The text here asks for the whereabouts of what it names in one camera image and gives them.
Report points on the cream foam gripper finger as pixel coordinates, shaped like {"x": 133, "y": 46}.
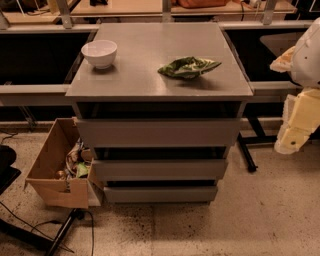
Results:
{"x": 283, "y": 63}
{"x": 301, "y": 118}

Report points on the grey bottom drawer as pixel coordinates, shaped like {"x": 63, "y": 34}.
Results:
{"x": 160, "y": 194}

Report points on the grey drawer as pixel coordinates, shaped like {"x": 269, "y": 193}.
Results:
{"x": 163, "y": 133}
{"x": 159, "y": 170}
{"x": 160, "y": 194}

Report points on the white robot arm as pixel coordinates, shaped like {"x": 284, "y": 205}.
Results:
{"x": 305, "y": 69}

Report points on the grey drawer cabinet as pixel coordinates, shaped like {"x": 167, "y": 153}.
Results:
{"x": 132, "y": 89}

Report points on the grey top drawer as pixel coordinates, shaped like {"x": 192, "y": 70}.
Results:
{"x": 163, "y": 133}

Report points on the grey middle drawer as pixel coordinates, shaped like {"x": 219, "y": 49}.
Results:
{"x": 159, "y": 170}

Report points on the green leaf-shaped dish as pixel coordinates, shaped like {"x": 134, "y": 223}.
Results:
{"x": 188, "y": 67}

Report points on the brown bag on desk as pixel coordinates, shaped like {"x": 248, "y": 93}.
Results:
{"x": 191, "y": 4}

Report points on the white ceramic bowl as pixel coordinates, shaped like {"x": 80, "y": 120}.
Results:
{"x": 100, "y": 53}

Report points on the cardboard box with clutter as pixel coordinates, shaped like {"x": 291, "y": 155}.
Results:
{"x": 46, "y": 175}

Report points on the black object at left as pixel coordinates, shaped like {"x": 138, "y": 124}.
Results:
{"x": 7, "y": 172}

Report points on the black tripod stand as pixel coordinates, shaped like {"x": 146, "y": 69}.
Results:
{"x": 48, "y": 245}

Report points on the black table leg frame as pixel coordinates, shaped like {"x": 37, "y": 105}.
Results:
{"x": 260, "y": 137}

